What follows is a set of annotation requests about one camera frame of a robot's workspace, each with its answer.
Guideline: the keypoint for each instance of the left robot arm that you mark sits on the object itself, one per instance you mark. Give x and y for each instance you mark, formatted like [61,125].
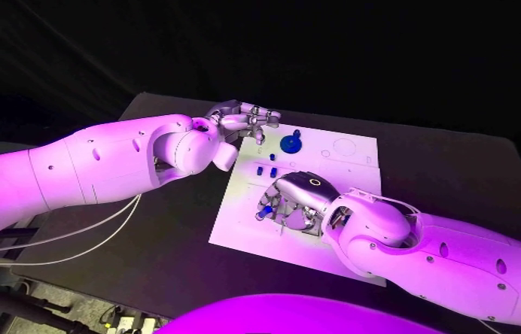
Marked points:
[114,156]

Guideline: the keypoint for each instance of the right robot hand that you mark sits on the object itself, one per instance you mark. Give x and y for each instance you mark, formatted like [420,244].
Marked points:
[301,198]

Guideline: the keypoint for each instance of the black stand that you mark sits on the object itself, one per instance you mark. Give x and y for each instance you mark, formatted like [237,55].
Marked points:
[41,313]

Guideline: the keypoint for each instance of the blue gear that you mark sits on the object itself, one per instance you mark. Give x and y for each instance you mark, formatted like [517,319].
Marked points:
[290,143]

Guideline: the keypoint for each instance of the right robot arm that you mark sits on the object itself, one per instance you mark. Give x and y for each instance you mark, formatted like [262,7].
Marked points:
[439,252]

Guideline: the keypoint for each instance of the blue cylinder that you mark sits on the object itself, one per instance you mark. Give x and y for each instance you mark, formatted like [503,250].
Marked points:
[264,212]

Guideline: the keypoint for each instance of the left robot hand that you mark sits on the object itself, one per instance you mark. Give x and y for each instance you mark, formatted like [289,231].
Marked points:
[244,119]

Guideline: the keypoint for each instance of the white task board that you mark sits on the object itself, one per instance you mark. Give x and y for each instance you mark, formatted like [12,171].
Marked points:
[280,243]

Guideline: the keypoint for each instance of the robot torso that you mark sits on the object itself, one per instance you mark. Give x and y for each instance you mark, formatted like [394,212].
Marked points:
[301,315]

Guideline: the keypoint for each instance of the white power strip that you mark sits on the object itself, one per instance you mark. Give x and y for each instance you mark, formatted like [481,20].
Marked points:
[130,325]

